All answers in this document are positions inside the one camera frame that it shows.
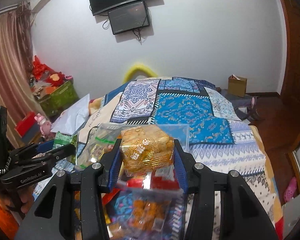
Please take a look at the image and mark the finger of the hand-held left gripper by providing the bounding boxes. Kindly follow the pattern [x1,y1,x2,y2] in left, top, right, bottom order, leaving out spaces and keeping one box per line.
[32,144,76,166]
[11,142,55,159]

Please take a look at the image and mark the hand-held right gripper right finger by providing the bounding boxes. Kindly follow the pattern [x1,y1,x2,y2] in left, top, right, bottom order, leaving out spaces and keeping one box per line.
[174,142,278,240]

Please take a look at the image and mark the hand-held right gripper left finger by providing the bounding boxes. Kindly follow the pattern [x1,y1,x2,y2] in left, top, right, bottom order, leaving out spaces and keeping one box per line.
[15,145,123,240]

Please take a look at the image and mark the green edged clear snack packet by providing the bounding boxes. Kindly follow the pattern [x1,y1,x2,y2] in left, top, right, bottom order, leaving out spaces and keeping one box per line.
[77,125,121,168]

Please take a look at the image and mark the golden print bread packet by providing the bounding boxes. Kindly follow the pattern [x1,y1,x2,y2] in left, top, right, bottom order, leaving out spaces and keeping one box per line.
[120,124,175,177]

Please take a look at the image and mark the clear plastic storage container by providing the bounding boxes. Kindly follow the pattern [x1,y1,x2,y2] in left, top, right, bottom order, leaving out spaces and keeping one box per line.
[90,122,190,160]

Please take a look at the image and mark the person's left hand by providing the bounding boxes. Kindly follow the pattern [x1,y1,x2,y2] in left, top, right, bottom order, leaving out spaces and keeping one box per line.
[19,186,36,213]

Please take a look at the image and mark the red snack packet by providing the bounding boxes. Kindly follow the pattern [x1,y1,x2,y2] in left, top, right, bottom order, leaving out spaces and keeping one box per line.
[125,167,181,193]

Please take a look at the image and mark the red box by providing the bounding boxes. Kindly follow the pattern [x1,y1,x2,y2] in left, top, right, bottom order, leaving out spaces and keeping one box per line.
[14,112,38,138]

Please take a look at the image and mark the pink toy figure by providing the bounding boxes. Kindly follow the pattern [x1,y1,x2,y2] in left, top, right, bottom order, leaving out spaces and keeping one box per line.
[34,113,53,138]

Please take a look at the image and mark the white pillow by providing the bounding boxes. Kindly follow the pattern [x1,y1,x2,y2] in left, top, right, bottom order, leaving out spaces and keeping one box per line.
[51,94,91,135]

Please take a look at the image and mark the orange cracker packet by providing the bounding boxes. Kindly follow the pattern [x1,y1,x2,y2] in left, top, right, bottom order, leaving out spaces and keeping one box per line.
[130,195,173,230]

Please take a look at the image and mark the green storage box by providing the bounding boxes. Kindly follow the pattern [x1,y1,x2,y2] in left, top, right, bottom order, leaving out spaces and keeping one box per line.
[37,80,79,117]

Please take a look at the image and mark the patchwork printed blanket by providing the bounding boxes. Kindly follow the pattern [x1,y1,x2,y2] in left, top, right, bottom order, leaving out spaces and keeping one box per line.
[32,76,283,240]

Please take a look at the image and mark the striped curtain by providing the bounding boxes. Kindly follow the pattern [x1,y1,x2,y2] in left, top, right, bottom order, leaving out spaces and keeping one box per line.
[0,1,48,148]

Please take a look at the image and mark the dark shoes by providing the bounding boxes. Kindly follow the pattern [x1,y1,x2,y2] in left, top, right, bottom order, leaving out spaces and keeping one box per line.
[249,96,260,116]

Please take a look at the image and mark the cardboard box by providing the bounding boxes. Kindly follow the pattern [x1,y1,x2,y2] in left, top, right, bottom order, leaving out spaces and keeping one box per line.
[227,74,247,98]

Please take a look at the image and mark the yellow padded arch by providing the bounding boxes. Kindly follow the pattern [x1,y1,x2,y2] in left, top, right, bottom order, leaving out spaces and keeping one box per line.
[123,60,157,83]

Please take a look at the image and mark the pink slipper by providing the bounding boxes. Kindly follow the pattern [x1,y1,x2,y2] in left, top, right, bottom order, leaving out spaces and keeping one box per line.
[284,177,297,203]

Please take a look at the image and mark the white panel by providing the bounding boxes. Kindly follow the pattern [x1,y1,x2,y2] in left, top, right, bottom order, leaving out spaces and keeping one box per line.
[281,142,300,240]

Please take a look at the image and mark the wooden door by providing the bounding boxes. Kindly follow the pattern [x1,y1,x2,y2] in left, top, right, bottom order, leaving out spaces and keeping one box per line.
[275,0,300,155]

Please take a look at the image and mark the black cables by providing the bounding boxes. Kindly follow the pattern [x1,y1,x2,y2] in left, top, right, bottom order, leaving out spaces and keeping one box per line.
[132,29,143,43]

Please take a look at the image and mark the small black wall monitor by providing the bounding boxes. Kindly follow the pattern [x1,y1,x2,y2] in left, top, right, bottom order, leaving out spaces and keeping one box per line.
[107,1,150,35]

